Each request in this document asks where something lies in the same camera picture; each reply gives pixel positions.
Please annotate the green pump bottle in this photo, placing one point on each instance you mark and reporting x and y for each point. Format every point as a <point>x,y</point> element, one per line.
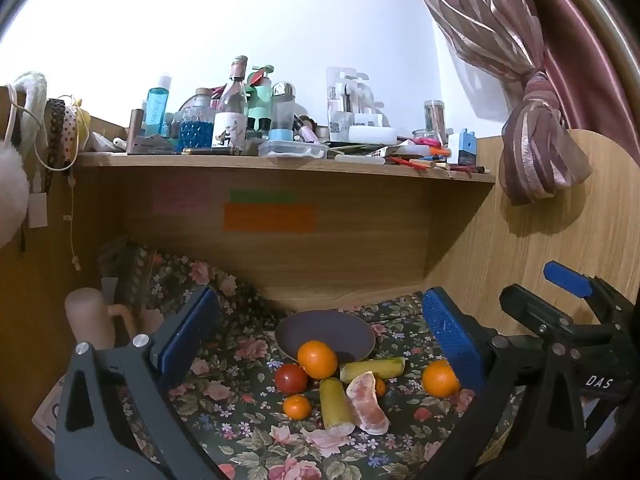
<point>260,97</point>

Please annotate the clear plastic box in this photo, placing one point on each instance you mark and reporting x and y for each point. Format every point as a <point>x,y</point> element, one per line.
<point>292,149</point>

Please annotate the paper sheet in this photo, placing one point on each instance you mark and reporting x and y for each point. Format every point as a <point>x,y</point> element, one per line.
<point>46,412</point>

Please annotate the white flat box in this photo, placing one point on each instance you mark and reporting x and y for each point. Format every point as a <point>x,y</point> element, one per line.
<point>371,134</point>

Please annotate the orange sticky note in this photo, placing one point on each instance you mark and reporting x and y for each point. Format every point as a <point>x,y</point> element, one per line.
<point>270,218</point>

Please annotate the glass bottle blue liquid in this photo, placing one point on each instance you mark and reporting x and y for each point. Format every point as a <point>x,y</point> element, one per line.
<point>195,127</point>

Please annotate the red tomato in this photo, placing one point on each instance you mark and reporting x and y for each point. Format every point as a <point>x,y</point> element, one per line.
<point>291,378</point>

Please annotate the clear blister package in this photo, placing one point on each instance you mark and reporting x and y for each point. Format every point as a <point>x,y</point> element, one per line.
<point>345,102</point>

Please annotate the clear round jar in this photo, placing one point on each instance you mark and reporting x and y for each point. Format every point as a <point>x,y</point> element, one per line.
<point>434,116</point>

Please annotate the large orange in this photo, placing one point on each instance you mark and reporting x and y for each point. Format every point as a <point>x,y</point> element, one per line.
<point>317,358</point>

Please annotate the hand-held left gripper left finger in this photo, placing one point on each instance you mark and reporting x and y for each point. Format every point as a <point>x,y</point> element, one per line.
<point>192,327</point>

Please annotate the pink sticky note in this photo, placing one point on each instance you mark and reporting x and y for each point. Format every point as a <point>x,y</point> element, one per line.
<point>181,196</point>

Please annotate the white fluffy headband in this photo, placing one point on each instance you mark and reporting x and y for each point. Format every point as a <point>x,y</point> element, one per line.
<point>35,105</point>

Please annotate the green-tipped cut banana piece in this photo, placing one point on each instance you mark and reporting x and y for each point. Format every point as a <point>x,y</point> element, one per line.
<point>372,369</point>

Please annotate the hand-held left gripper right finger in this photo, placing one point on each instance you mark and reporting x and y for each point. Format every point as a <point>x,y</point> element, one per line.
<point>450,342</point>

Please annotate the white plush ball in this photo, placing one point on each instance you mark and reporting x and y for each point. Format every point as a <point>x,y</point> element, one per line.
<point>12,195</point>

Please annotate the wooden desk hutch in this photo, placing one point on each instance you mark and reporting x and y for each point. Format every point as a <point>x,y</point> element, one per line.
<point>350,250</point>

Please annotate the black dotted headband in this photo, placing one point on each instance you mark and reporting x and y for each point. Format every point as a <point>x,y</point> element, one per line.
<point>55,130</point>

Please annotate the yellow cut banana piece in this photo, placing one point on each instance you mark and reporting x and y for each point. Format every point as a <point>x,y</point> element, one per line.
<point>334,402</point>

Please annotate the satin pink curtain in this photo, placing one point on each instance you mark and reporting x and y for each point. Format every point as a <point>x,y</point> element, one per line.
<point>570,35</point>

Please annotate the floral tablecloth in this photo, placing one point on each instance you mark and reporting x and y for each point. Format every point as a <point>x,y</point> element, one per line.
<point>250,410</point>

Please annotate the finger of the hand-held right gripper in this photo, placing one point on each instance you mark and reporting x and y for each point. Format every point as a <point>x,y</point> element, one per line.
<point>567,278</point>
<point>535,310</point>

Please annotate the pale pink mug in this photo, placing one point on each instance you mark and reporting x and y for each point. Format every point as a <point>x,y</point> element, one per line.
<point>90,317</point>

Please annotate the white hanging tag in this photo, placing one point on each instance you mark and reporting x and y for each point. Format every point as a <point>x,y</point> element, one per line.
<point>37,210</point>

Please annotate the green sticky note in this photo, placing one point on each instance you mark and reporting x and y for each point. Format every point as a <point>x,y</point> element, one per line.
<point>262,196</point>

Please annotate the blue plastic bottle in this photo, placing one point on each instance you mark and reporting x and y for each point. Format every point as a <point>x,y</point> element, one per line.
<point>157,105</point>

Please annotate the medium orange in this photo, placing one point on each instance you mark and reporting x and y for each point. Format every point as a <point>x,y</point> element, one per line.
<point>437,379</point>

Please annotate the brown bowl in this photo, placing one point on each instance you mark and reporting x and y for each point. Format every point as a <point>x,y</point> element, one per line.
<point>320,327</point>

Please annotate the clear bottle blue base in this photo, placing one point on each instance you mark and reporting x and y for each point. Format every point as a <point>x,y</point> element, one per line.
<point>282,112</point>

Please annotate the pink wine bottle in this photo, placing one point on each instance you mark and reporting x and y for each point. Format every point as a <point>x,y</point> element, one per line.
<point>231,110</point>

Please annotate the small mandarin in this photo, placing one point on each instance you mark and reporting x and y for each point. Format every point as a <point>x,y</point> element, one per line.
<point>380,386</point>
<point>297,406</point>

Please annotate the blue and white box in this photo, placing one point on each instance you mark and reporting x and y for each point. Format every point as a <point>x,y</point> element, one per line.
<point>462,147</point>

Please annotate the pink pomelo segment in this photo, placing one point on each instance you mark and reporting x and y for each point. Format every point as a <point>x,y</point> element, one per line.
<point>365,400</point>

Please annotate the striped pink curtain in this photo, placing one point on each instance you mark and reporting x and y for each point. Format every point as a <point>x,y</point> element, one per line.
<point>480,25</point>

